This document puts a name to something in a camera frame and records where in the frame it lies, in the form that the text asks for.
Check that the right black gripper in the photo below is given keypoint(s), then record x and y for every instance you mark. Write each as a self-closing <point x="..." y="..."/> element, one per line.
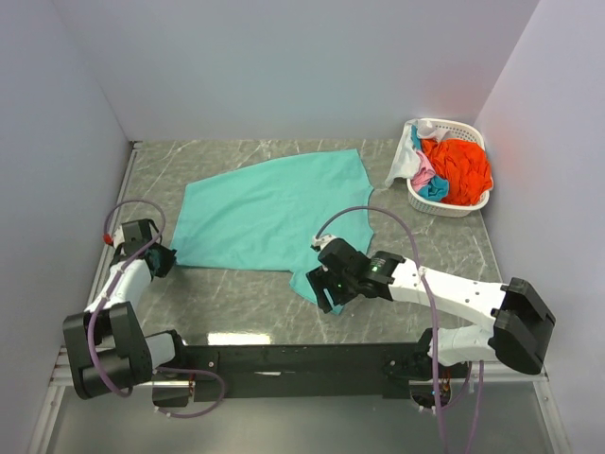
<point x="321" y="278"/>

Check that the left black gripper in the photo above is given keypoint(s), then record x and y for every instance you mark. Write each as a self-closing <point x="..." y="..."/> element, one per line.
<point x="167" y="259"/>

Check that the teal t shirt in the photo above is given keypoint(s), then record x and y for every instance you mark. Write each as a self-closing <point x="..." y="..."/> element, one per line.
<point x="263" y="217"/>

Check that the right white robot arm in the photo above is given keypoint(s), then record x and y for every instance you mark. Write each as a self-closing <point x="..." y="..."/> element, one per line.
<point x="509" y="323"/>

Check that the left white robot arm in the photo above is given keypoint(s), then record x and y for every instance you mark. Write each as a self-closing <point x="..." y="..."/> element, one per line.
<point x="106" y="347"/>

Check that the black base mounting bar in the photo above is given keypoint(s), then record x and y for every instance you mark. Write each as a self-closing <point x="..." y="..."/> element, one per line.
<point x="253" y="371"/>

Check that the blue cloth in basket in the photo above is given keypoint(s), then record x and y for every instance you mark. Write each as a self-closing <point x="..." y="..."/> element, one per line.
<point x="438" y="188"/>

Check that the white cloth in basket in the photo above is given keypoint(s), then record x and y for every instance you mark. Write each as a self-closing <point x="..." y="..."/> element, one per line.
<point x="406" y="162"/>

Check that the pink cloth in basket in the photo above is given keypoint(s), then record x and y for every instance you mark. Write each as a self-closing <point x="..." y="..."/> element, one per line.
<point x="424" y="174"/>

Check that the orange t shirt in basket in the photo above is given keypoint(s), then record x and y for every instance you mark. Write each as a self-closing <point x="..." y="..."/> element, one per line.
<point x="464" y="165"/>

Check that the white laundry basket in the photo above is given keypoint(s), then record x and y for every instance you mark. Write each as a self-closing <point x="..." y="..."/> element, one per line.
<point x="452" y="129"/>

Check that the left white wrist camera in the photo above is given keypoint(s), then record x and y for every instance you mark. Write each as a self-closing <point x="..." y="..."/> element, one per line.
<point x="115" y="239"/>

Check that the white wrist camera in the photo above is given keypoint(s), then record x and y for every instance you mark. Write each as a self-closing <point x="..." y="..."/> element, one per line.
<point x="115" y="239"/>
<point x="320" y="242"/>

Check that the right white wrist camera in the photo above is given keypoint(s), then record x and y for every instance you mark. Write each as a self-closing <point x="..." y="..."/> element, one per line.
<point x="320" y="242"/>

